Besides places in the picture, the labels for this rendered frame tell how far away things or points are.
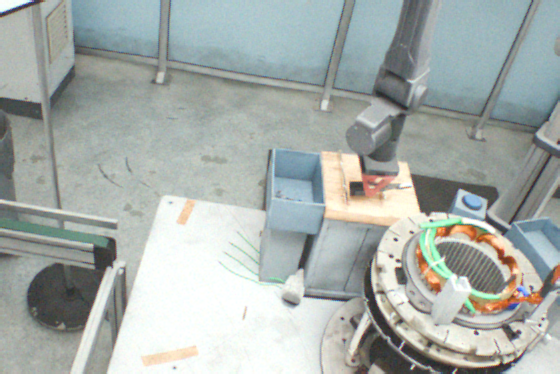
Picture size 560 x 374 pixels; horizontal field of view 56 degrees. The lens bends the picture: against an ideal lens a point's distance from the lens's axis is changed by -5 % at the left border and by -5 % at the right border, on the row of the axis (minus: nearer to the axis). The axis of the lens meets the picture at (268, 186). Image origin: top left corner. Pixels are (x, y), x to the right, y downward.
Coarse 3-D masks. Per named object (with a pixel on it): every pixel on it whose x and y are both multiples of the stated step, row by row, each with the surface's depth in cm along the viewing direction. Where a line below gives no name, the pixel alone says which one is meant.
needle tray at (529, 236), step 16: (512, 224) 114; (528, 224) 116; (544, 224) 118; (512, 240) 115; (528, 240) 110; (544, 240) 117; (528, 256) 110; (544, 256) 113; (544, 272) 106; (528, 352) 123
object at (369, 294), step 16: (368, 272) 103; (368, 288) 100; (368, 304) 97; (384, 320) 95; (416, 352) 91; (432, 368) 89; (448, 368) 89; (464, 368) 90; (480, 368) 90; (496, 368) 91
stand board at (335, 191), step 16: (336, 160) 120; (352, 160) 121; (336, 176) 116; (352, 176) 117; (400, 176) 120; (336, 192) 112; (400, 192) 115; (336, 208) 108; (352, 208) 109; (368, 208) 110; (384, 208) 111; (400, 208) 111; (416, 208) 112; (384, 224) 110
